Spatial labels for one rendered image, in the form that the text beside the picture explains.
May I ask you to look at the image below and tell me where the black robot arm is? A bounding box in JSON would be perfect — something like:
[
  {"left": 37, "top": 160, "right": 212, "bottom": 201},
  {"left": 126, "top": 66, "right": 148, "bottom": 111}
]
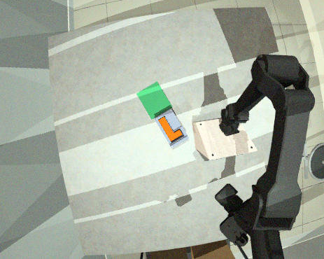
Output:
[{"left": 219, "top": 54, "right": 315, "bottom": 259}]

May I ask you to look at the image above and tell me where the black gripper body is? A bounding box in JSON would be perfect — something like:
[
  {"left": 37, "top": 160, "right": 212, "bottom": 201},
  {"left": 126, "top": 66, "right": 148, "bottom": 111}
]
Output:
[{"left": 215, "top": 183, "right": 251, "bottom": 225}]

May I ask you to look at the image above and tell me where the orange l-shaped part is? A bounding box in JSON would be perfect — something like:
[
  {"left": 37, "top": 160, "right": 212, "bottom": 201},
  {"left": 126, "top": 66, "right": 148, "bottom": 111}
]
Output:
[{"left": 159, "top": 117, "right": 182, "bottom": 141}]

